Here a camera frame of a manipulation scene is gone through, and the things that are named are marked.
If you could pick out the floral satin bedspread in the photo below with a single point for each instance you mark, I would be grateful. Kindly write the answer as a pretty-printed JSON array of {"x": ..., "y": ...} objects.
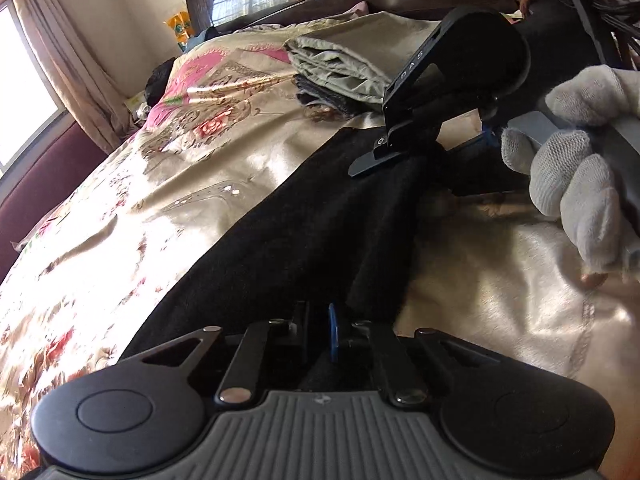
[{"x": 150, "y": 185}]

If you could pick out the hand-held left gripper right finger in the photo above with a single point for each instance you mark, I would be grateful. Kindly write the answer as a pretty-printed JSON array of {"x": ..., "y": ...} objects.
[{"x": 333, "y": 325}]

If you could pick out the window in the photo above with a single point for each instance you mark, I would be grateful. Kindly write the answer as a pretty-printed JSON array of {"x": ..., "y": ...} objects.
[{"x": 25, "y": 100}]

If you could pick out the black bag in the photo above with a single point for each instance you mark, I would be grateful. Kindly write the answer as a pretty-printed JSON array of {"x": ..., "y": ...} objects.
[{"x": 160, "y": 80}]

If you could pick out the yellow snack packet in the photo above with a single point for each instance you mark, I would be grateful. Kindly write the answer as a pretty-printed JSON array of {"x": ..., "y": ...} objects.
[{"x": 179, "y": 27}]

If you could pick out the blue cloth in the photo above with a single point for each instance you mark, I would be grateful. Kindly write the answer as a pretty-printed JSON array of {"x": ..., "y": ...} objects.
[{"x": 200, "y": 40}]

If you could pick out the beige curtain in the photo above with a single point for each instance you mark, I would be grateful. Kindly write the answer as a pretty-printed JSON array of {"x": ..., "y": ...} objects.
[{"x": 65, "y": 45}]

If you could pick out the folded dark cloth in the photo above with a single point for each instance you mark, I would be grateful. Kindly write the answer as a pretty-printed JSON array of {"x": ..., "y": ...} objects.
[{"x": 320, "y": 97}]

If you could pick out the person's right hand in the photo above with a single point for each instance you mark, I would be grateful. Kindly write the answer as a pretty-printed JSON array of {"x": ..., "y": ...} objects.
[{"x": 580, "y": 180}]

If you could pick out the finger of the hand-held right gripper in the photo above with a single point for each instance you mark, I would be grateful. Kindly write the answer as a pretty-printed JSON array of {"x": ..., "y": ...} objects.
[
  {"x": 382, "y": 152},
  {"x": 480, "y": 175}
]

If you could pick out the purple upholstered bench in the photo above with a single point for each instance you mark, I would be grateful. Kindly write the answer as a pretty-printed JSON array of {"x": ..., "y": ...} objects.
[{"x": 45, "y": 185}]

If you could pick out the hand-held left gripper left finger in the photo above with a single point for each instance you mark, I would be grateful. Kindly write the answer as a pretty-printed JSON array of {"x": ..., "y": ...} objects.
[{"x": 300, "y": 321}]

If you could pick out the black pants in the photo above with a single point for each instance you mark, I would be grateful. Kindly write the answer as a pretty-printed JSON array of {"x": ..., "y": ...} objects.
[{"x": 310, "y": 220}]

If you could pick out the folded grey-green cloth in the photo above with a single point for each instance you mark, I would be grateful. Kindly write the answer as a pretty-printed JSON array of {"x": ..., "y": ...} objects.
[{"x": 340, "y": 60}]

